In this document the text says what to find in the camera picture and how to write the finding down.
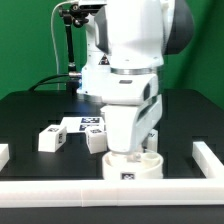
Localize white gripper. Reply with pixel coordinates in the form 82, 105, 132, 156
101, 74, 162, 154

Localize white round stool seat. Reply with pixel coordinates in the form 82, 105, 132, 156
102, 152, 163, 181

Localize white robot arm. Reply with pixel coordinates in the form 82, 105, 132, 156
77, 0, 194, 154

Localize white marker sheet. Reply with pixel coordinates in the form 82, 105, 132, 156
61, 117, 104, 133

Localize white U-shaped fence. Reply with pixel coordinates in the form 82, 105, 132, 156
0, 142, 224, 208

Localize black cables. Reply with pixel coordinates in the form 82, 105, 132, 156
27, 71, 82, 92

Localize black rear camera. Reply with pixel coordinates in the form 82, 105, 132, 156
78, 0, 107, 13

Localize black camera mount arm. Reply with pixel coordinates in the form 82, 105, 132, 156
59, 4, 88, 72

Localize white cable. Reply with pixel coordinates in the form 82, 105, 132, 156
50, 0, 78, 91

